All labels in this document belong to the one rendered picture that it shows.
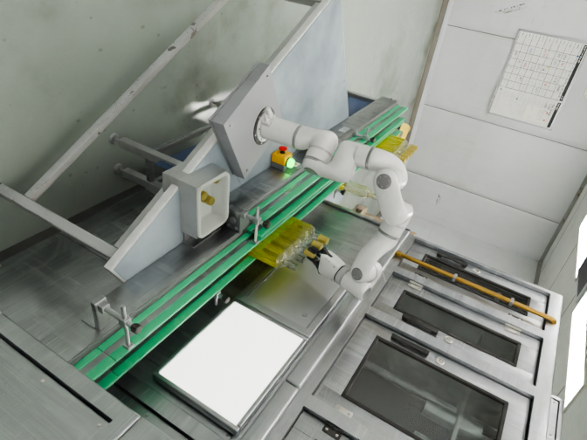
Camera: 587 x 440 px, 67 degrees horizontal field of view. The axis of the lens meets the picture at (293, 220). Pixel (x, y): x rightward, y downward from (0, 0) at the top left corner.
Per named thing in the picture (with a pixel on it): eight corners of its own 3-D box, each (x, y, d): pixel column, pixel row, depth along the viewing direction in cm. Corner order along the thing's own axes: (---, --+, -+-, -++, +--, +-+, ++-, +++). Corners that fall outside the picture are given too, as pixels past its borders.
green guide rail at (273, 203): (246, 215, 177) (263, 223, 174) (246, 213, 176) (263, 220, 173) (397, 106, 306) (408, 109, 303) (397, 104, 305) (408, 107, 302)
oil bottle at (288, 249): (245, 243, 187) (288, 264, 179) (246, 232, 184) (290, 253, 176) (253, 237, 191) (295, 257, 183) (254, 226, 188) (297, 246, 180)
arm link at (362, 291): (376, 269, 160) (388, 266, 167) (353, 254, 165) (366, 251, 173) (358, 303, 164) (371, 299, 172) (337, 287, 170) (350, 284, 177)
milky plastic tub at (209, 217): (181, 231, 165) (199, 241, 162) (179, 180, 153) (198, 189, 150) (211, 212, 178) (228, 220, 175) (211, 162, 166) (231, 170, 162)
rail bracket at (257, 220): (238, 237, 178) (264, 250, 174) (240, 202, 169) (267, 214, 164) (243, 234, 181) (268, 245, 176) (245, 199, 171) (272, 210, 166)
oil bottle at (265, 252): (238, 250, 183) (280, 271, 175) (238, 239, 180) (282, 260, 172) (245, 244, 187) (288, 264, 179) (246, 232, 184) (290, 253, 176)
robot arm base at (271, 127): (252, 119, 167) (287, 130, 162) (268, 98, 173) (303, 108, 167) (258, 147, 180) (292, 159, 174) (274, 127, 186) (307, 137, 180)
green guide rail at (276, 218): (245, 230, 181) (261, 237, 178) (245, 228, 180) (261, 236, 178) (394, 116, 310) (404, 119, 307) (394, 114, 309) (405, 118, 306)
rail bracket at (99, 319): (82, 324, 134) (135, 360, 126) (72, 284, 125) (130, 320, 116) (95, 315, 138) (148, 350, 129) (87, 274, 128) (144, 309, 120)
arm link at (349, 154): (376, 154, 165) (359, 192, 162) (321, 139, 175) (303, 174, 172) (372, 141, 157) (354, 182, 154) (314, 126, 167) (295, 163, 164)
